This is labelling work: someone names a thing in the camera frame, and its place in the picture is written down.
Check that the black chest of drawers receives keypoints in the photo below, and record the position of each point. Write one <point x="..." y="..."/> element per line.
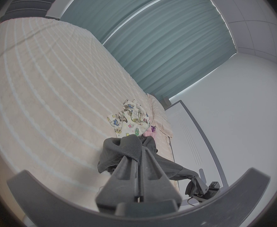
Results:
<point x="29" y="6"/>

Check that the pink garment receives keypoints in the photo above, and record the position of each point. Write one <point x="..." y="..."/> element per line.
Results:
<point x="150" y="133"/>

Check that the black T-shirt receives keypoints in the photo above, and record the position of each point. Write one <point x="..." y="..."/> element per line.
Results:
<point x="129" y="148"/>

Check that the bed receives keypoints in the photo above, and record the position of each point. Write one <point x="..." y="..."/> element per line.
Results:
<point x="46" y="91"/>

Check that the white printed pyjama top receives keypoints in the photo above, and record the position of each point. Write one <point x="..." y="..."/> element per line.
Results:
<point x="129" y="119"/>

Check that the purple garment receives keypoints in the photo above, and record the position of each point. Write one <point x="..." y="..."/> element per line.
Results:
<point x="153" y="128"/>

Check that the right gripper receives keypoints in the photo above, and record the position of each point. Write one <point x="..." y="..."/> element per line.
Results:
<point x="208" y="193"/>

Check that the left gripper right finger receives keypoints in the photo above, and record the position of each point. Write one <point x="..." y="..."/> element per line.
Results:
<point x="157" y="183"/>

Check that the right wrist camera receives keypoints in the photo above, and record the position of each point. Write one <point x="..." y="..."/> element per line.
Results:
<point x="214" y="185"/>

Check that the blue-green curtain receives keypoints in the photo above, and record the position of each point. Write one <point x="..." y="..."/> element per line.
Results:
<point x="176" y="46"/>
<point x="110" y="6"/>

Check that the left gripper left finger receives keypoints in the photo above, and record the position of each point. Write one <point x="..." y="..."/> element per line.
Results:
<point x="119" y="185"/>

